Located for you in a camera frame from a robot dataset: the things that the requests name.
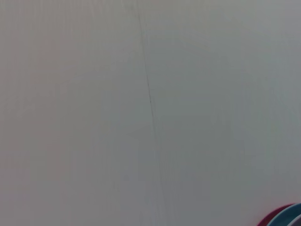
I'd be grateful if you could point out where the red plate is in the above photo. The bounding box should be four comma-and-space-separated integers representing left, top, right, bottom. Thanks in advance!
256, 203, 297, 226

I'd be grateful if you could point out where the teal blue plate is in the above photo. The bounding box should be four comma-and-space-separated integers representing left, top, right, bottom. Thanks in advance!
267, 202, 301, 226

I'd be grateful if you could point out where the grey purple plate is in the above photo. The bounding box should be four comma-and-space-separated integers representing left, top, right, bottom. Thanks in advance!
286, 214, 301, 226

